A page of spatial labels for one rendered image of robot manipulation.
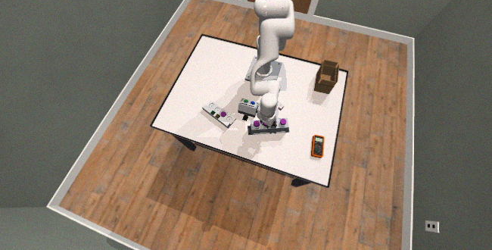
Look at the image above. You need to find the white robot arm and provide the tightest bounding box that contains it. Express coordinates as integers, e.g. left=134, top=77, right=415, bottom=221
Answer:
left=250, top=0, right=294, bottom=118

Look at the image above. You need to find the small brown cardboard box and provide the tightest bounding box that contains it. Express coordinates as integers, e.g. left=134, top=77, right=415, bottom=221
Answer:
left=314, top=60, right=340, bottom=94

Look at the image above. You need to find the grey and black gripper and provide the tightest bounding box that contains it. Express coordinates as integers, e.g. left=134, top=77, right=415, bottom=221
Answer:
left=256, top=107, right=277, bottom=128

